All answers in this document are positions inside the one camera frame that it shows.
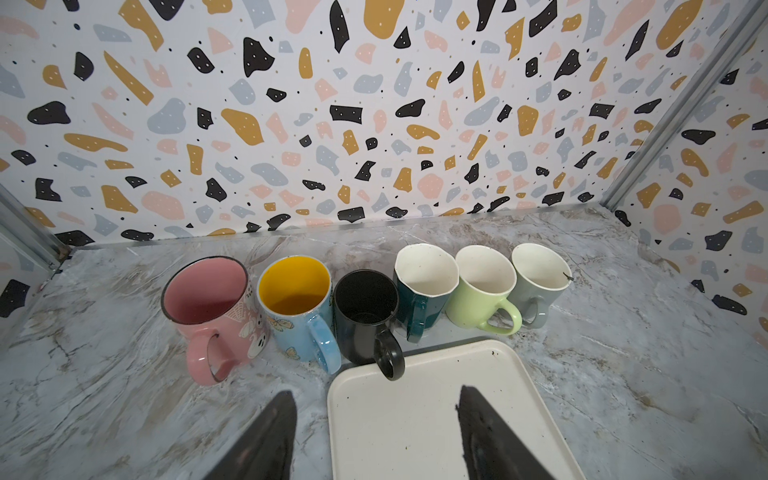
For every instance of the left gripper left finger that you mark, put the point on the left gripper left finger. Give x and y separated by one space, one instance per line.
265 449

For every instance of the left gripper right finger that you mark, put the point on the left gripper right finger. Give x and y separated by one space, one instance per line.
491 449

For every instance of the blue butterfly mug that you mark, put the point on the blue butterfly mug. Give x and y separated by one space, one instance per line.
295 296

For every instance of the pink mug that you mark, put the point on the pink mug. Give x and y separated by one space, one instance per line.
212 304

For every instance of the light green mug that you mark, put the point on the light green mug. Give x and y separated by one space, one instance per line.
486 278

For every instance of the grey mug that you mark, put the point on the grey mug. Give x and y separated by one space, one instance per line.
542 276

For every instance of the black mug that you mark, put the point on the black mug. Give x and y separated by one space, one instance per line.
365 302

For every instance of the dark green mug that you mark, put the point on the dark green mug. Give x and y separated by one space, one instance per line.
425 276

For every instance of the beige plastic tray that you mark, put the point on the beige plastic tray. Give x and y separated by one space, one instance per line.
409 428

